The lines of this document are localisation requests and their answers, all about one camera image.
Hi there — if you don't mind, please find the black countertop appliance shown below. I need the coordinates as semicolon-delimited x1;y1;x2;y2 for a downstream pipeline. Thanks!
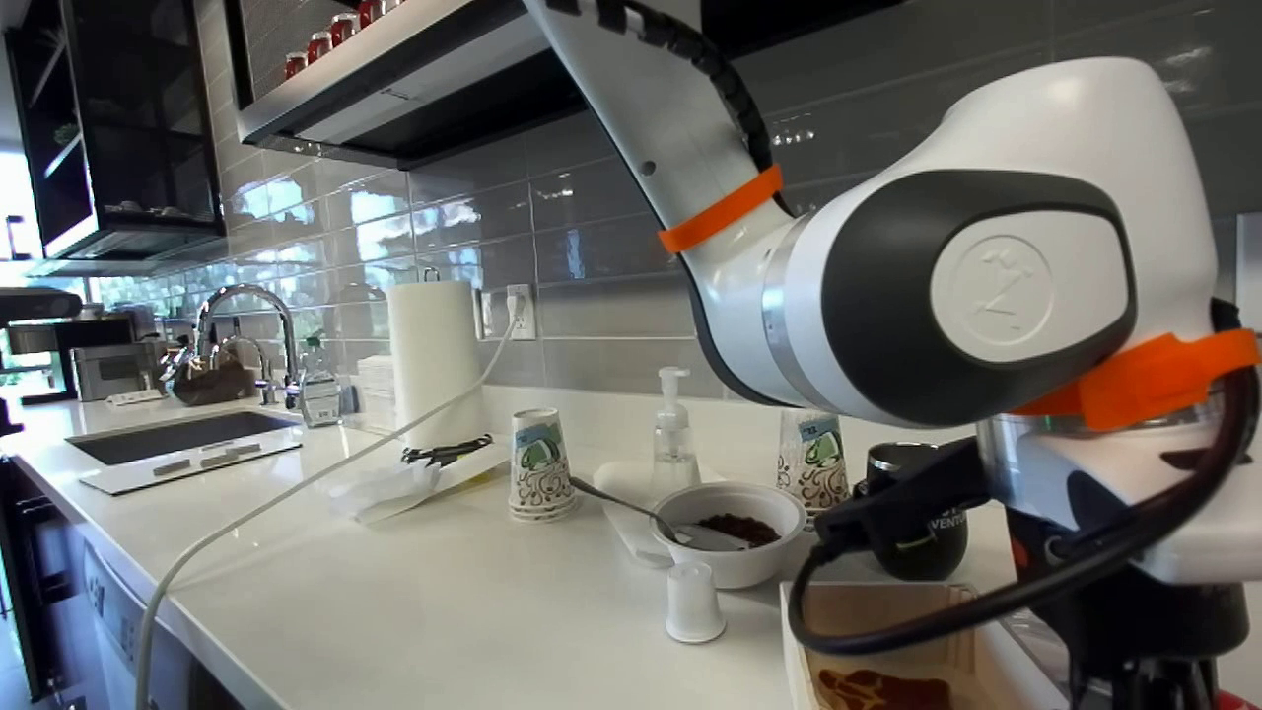
0;284;153;407

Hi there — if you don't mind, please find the white bowl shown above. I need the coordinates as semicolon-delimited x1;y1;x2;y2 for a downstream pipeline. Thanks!
649;481;808;590

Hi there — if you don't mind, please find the black upper cabinet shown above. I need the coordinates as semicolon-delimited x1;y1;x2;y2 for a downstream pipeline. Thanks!
0;0;227;259

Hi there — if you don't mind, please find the dark lower cabinet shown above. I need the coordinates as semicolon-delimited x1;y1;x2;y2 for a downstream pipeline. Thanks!
0;453;247;710

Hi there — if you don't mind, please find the paper towel roll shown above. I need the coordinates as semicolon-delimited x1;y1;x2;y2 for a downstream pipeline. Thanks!
383;274;489;449

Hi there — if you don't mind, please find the dark overhead shelf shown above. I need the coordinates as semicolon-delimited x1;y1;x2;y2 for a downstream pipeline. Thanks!
222;0;911;173

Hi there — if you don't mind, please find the wooden box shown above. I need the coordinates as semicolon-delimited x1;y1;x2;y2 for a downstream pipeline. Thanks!
775;574;1058;710

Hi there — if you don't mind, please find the clear soap dispenser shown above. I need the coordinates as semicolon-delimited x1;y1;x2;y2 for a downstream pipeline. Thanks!
646;365;703;495

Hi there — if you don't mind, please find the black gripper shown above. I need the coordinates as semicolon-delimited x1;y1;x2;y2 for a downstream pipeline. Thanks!
1049;574;1248;710

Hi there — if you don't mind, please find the small white cup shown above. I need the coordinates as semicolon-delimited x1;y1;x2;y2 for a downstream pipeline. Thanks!
662;561;728;647

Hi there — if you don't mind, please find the black towel holder base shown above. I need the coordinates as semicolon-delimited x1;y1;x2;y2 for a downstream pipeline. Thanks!
397;432;495;472

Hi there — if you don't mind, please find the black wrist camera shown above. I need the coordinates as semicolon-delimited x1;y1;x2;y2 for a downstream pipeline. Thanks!
811;439;1007;557

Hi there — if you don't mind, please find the patterned paper cup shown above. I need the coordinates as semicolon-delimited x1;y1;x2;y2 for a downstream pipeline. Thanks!
775;407;853;519
507;407;581;523

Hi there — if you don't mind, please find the white cable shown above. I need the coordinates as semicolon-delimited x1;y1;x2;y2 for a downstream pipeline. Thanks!
130;330;516;710

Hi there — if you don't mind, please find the chrome faucet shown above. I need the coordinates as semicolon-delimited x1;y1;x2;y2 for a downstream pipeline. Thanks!
153;278;306;411

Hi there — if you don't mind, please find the metal spoon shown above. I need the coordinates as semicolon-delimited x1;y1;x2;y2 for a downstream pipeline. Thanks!
564;472;755;557

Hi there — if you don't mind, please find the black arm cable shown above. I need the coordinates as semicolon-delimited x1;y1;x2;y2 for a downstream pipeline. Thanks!
786;298;1262;664

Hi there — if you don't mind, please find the black tumbler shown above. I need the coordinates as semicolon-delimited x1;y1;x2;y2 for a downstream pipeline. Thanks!
863;443;976;582

